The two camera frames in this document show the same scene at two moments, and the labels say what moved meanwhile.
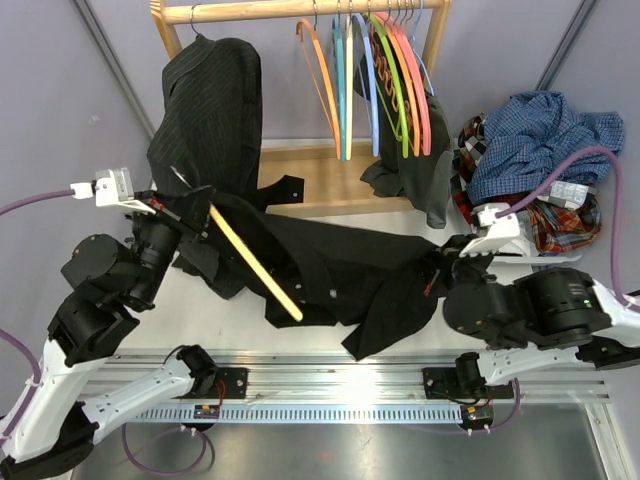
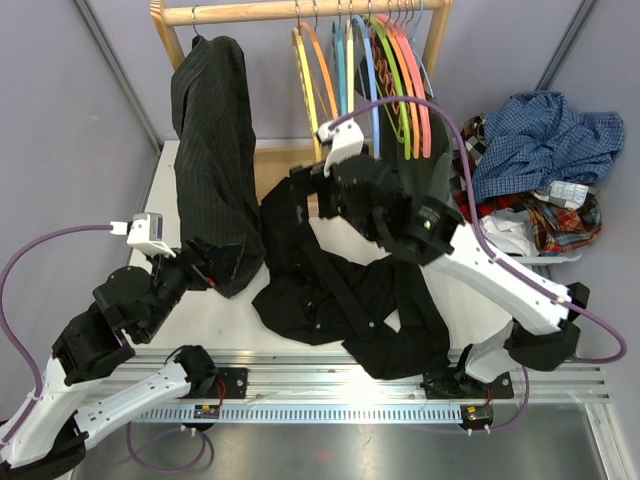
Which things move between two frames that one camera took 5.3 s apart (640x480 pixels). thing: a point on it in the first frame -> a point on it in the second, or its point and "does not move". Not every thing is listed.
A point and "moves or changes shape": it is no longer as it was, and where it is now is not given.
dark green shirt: x=412 y=125 does not move
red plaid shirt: x=553 y=230 does not move
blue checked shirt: x=530 y=135 does not move
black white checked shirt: x=471 y=137 does not move
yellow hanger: x=274 y=291 -> x=307 y=86
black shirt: x=335 y=274 moves or changes shape
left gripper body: x=157 y=202 -> x=201 y=276
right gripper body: x=467 y=270 -> x=331 y=203
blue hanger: x=364 y=27 does not move
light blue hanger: x=412 y=35 does not move
